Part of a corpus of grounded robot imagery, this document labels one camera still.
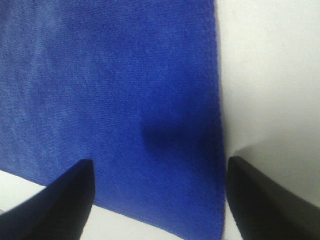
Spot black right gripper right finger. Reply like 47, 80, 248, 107
226, 156, 320, 240

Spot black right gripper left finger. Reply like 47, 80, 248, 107
0, 159, 96, 240

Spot blue microfibre towel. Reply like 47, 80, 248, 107
0, 0, 225, 240

